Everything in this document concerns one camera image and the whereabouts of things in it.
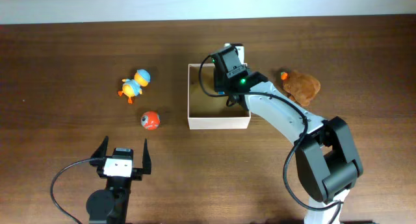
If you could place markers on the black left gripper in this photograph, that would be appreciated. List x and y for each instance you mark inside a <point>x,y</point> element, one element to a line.
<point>137,174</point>

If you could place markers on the red grey toy ball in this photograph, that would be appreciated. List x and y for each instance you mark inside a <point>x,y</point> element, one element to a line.
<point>150,120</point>

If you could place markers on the brown plush toy with orange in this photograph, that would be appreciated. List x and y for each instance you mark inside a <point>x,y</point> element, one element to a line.
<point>301,87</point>

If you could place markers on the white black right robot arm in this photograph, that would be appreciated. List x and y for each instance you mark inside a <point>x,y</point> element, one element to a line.
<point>323,164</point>

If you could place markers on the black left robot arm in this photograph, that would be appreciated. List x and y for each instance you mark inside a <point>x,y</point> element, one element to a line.
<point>109,205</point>

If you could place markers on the beige open cardboard box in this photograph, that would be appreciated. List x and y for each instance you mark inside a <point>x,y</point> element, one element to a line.
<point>208,113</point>

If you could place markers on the yellow blue toy duck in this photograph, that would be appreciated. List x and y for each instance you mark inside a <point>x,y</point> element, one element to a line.
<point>133,87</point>

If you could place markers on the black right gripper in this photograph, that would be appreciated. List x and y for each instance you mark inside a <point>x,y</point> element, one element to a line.
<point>218,84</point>

